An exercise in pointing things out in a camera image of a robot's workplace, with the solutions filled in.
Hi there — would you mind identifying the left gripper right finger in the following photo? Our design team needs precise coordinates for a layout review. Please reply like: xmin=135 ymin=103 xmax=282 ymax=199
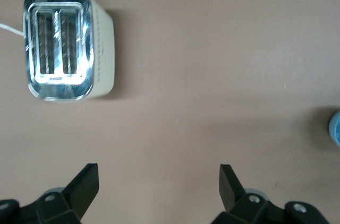
xmin=211 ymin=163 xmax=330 ymax=224

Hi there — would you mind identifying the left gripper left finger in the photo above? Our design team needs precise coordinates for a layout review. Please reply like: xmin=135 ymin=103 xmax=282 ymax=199
xmin=0 ymin=162 xmax=100 ymax=224

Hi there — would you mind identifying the blue bowl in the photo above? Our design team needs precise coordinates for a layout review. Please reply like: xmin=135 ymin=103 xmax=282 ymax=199
xmin=328 ymin=109 xmax=340 ymax=147

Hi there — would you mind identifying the brown table cover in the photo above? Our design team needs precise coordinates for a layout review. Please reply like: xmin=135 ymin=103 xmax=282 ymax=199
xmin=0 ymin=0 xmax=340 ymax=224

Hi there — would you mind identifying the beige chrome toaster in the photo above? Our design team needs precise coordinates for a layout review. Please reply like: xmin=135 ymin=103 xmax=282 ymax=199
xmin=22 ymin=0 xmax=116 ymax=102

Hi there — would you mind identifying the white toaster cord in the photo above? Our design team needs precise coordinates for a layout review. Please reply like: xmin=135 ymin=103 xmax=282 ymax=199
xmin=0 ymin=22 xmax=26 ymax=38

